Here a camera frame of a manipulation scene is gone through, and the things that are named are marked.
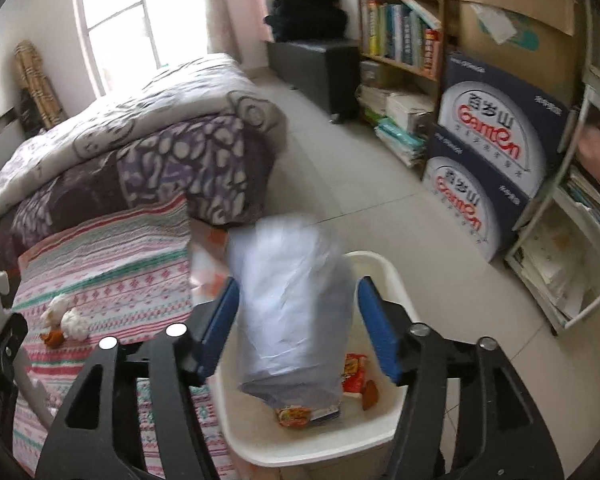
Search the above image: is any black bag on cabinet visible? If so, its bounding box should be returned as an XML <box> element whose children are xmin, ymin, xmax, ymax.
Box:
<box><xmin>263</xmin><ymin>0</ymin><xmax>349</xmax><ymax>44</ymax></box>

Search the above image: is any pink white cabinet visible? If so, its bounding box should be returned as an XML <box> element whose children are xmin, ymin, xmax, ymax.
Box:
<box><xmin>244</xmin><ymin>0</ymin><xmax>277</xmax><ymax>45</ymax></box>

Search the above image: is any window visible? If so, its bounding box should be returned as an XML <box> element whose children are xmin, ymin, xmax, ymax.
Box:
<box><xmin>71</xmin><ymin>0</ymin><xmax>216</xmax><ymax>99</ymax></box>

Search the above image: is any beige curtain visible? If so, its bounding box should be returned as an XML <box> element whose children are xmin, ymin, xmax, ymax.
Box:
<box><xmin>202</xmin><ymin>0</ymin><xmax>262</xmax><ymax>58</ymax></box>

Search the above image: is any row of thick books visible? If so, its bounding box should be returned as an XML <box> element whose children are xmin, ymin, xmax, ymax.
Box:
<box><xmin>362</xmin><ymin>0</ymin><xmax>444</xmax><ymax>82</ymax></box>

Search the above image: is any cream cartoon quilt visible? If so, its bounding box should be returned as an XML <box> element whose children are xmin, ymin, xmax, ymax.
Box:
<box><xmin>0</xmin><ymin>52</ymin><xmax>288</xmax><ymax>231</ymax></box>

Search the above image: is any white shelf unit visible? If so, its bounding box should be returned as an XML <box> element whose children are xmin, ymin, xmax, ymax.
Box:
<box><xmin>504</xmin><ymin>66</ymin><xmax>600</xmax><ymax>337</ymax></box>

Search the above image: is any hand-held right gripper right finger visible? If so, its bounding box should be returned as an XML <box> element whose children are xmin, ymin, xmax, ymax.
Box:
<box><xmin>356</xmin><ymin>276</ymin><xmax>565</xmax><ymax>480</ymax></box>

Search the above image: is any plaid coat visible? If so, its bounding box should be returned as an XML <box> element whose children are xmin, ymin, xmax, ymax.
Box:
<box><xmin>13</xmin><ymin>40</ymin><xmax>67</xmax><ymax>132</ymax></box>

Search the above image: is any crumpled white tissue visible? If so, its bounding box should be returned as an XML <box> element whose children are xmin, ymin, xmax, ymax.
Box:
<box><xmin>60</xmin><ymin>309</ymin><xmax>90</xmax><ymax>344</ymax></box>

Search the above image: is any purple patterned bedspread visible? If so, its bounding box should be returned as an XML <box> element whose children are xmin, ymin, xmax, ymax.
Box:
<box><xmin>0</xmin><ymin>115</ymin><xmax>277</xmax><ymax>257</ymax></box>

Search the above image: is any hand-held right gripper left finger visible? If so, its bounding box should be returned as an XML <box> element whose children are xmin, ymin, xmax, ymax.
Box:
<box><xmin>34</xmin><ymin>276</ymin><xmax>242</xmax><ymax>480</ymax></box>

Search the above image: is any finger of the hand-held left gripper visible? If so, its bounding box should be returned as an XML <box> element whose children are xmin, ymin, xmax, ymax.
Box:
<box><xmin>0</xmin><ymin>312</ymin><xmax>29</xmax><ymax>411</ymax></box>

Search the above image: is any wooden bookshelf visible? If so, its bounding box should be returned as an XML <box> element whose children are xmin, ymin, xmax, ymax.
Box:
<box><xmin>355</xmin><ymin>0</ymin><xmax>451</xmax><ymax>173</ymax></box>

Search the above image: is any brown cardboard box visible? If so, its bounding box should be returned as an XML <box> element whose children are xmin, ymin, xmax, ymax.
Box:
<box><xmin>450</xmin><ymin>0</ymin><xmax>582</xmax><ymax>109</ymax></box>

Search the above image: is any red yellow snack packet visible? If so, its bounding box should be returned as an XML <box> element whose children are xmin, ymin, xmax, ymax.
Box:
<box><xmin>275</xmin><ymin>402</ymin><xmax>342</xmax><ymax>429</ymax></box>

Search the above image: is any white plastic bag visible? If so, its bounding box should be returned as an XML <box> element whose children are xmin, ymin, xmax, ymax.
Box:
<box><xmin>227</xmin><ymin>215</ymin><xmax>359</xmax><ymax>409</ymax></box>

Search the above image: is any black storage bench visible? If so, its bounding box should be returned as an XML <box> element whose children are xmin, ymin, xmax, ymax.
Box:
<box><xmin>266</xmin><ymin>38</ymin><xmax>360</xmax><ymax>124</ymax></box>

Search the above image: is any pile of white papers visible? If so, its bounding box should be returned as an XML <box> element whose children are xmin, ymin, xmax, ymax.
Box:
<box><xmin>511</xmin><ymin>204</ymin><xmax>600</xmax><ymax>327</ymax></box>

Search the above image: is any stained crumpled tissue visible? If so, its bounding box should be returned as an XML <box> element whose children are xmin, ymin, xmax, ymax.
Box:
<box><xmin>40</xmin><ymin>294</ymin><xmax>72</xmax><ymax>332</ymax></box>

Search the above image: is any torn red snack packet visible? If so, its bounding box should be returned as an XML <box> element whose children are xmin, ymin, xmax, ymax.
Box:
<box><xmin>341</xmin><ymin>353</ymin><xmax>371</xmax><ymax>394</ymax></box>

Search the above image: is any blue printed carton box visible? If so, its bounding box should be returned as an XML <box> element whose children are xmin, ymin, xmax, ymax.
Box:
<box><xmin>436</xmin><ymin>51</ymin><xmax>572</xmax><ymax>202</ymax></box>
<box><xmin>420</xmin><ymin>127</ymin><xmax>529</xmax><ymax>264</ymax></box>

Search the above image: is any striped patterned tablecloth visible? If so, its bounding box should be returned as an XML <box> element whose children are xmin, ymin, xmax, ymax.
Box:
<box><xmin>10</xmin><ymin>194</ymin><xmax>232</xmax><ymax>480</ymax></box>

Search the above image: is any white trash bin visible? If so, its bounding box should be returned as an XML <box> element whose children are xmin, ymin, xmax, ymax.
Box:
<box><xmin>215</xmin><ymin>251</ymin><xmax>422</xmax><ymax>469</ymax></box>

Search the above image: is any stack of books on floor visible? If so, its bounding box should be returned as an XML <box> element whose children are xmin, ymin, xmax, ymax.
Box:
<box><xmin>356</xmin><ymin>60</ymin><xmax>437</xmax><ymax>169</ymax></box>

